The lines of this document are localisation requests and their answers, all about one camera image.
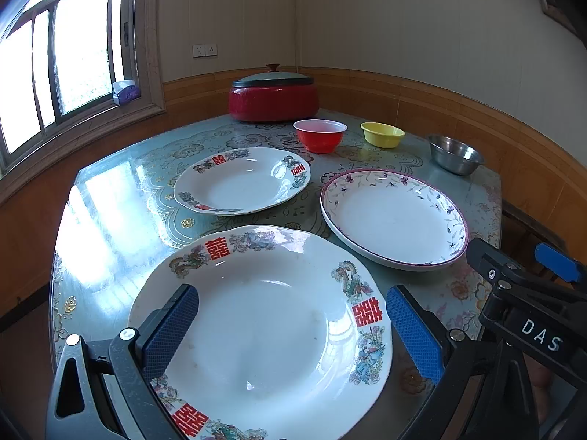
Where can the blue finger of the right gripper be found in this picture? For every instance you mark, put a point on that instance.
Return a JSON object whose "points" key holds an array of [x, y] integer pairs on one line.
{"points": [[566, 268], [492, 264]]}

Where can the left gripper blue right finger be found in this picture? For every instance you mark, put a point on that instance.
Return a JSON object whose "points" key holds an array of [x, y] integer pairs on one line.
{"points": [[423, 335]]}

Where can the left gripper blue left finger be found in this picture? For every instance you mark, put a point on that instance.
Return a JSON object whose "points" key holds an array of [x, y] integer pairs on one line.
{"points": [[163, 331]]}

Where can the purple-rimmed white plate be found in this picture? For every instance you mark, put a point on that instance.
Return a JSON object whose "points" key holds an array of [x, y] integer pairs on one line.
{"points": [[394, 219]]}

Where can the stainless steel bowl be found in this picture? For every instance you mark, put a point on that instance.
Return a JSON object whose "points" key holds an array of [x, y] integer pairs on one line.
{"points": [[454, 156]]}

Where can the large floral double-happiness plate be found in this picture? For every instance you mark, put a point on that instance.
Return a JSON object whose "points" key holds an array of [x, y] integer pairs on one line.
{"points": [[291, 339]]}

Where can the small floral double-happiness plate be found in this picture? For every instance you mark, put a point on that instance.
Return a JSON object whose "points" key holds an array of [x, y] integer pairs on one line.
{"points": [[241, 181]]}

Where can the yellow plastic bowl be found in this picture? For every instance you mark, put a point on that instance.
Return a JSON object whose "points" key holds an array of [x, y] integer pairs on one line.
{"points": [[382, 135]]}

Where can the red plastic bowl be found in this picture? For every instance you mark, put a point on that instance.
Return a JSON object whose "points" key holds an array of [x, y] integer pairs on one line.
{"points": [[319, 136]]}

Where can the purple tissue pack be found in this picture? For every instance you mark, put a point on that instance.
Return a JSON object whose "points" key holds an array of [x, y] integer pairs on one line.
{"points": [[125, 91]]}

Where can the red electric cooking pot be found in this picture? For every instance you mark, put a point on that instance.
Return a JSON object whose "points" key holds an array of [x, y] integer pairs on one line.
{"points": [[273, 104]]}

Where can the grey pot lid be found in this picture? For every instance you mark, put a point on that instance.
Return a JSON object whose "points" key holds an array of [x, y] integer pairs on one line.
{"points": [[273, 77]]}

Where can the white wall socket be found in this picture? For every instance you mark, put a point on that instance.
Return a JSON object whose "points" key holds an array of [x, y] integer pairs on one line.
{"points": [[204, 51]]}

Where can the window with frame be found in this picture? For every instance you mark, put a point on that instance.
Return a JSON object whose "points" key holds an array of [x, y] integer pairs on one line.
{"points": [[59, 59]]}

